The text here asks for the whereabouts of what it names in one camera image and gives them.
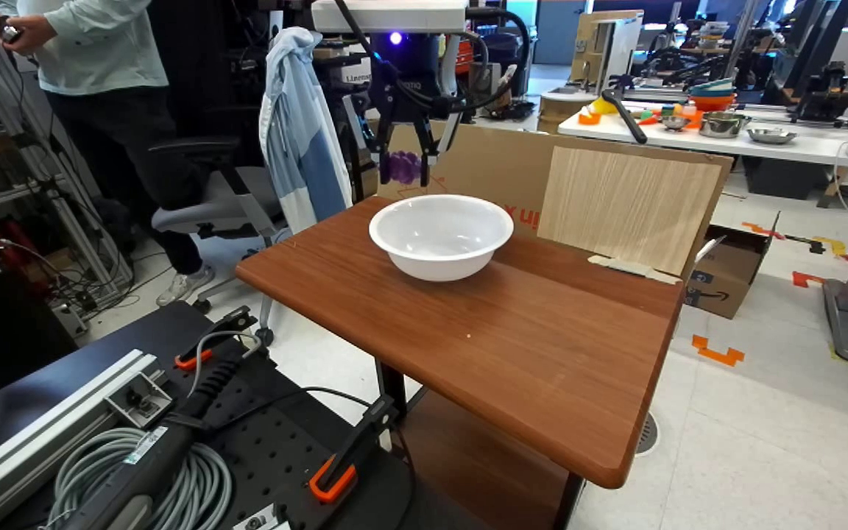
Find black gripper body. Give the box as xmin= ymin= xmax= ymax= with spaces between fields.
xmin=372 ymin=64 xmax=444 ymax=134

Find purple toy grape bunch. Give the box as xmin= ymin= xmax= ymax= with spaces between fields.
xmin=386 ymin=146 xmax=425 ymax=189

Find white plastic bowl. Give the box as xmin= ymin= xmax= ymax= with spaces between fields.
xmin=366 ymin=192 xmax=519 ymax=284

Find orange bowl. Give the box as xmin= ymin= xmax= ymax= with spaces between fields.
xmin=685 ymin=78 xmax=741 ymax=118

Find metal bowl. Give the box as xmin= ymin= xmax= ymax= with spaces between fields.
xmin=745 ymin=120 xmax=798 ymax=146

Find brown cardboard with orange print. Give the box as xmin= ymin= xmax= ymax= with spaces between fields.
xmin=429 ymin=120 xmax=556 ymax=234

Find blue white jacket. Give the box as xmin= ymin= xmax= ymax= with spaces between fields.
xmin=255 ymin=24 xmax=355 ymax=234

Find grey office chair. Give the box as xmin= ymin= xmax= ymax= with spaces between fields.
xmin=143 ymin=134 xmax=285 ymax=289

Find tall cardboard box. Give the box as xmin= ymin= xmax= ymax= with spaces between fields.
xmin=564 ymin=6 xmax=648 ymax=96

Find light wood grain panel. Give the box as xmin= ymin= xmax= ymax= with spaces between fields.
xmin=533 ymin=140 xmax=732 ymax=289

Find person in light shirt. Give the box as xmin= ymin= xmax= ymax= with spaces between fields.
xmin=0 ymin=0 xmax=208 ymax=280

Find black perforated breadboard table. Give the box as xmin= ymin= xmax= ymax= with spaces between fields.
xmin=0 ymin=296 xmax=419 ymax=530

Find wooden table base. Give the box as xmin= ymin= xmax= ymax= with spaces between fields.
xmin=372 ymin=355 xmax=586 ymax=530

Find small cardboard box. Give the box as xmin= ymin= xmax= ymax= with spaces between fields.
xmin=681 ymin=218 xmax=784 ymax=320

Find orange floor tape marker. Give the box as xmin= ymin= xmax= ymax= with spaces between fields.
xmin=690 ymin=332 xmax=747 ymax=370

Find metal shelf rack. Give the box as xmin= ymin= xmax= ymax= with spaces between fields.
xmin=0 ymin=0 xmax=139 ymax=317

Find white background table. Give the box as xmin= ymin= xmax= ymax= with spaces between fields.
xmin=554 ymin=92 xmax=848 ymax=170

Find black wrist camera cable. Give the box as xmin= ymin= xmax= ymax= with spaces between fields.
xmin=438 ymin=3 xmax=535 ymax=127

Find black handle tool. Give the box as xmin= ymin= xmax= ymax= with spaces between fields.
xmin=597 ymin=89 xmax=651 ymax=146

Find thin black cable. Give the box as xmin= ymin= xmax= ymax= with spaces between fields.
xmin=296 ymin=382 xmax=380 ymax=411

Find black clamp with orange handle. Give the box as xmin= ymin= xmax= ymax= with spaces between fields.
xmin=305 ymin=395 xmax=400 ymax=510
xmin=171 ymin=304 xmax=260 ymax=377

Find thick black ribbed hose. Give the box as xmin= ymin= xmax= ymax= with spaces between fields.
xmin=52 ymin=354 xmax=254 ymax=530

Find metal corner bracket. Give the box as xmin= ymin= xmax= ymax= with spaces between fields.
xmin=105 ymin=370 xmax=176 ymax=430

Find grey coiled cable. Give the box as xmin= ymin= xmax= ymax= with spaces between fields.
xmin=40 ymin=423 xmax=238 ymax=530

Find aluminium extrusion rail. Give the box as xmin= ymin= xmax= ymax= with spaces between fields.
xmin=0 ymin=345 xmax=160 ymax=517

